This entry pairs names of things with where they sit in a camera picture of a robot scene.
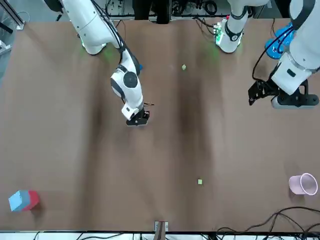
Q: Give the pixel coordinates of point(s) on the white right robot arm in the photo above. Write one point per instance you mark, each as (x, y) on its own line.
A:
(90, 25)

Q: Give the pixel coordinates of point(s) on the small green magnetic cube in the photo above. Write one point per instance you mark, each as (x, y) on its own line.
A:
(200, 181)
(184, 67)

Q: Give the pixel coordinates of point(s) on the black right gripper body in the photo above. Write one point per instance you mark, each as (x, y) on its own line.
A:
(141, 120)

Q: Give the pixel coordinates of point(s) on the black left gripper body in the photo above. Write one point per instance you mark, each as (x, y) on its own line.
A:
(270, 87)

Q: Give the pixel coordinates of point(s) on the pink plastic cup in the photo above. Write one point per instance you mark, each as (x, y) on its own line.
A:
(303, 183)

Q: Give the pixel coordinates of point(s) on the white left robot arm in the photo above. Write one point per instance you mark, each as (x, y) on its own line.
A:
(307, 45)

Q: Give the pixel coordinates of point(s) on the person's leg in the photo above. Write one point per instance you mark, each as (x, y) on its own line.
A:
(141, 10)
(163, 12)

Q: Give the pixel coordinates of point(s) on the aluminium frame rail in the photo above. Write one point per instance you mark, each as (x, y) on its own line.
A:
(16, 16)

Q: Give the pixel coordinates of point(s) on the light blue foam block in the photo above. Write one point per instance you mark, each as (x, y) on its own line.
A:
(18, 201)

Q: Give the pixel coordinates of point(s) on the aluminium frame post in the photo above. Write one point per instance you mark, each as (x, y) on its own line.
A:
(161, 230)

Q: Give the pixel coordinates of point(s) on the red foam block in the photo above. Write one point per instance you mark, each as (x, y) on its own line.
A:
(34, 198)

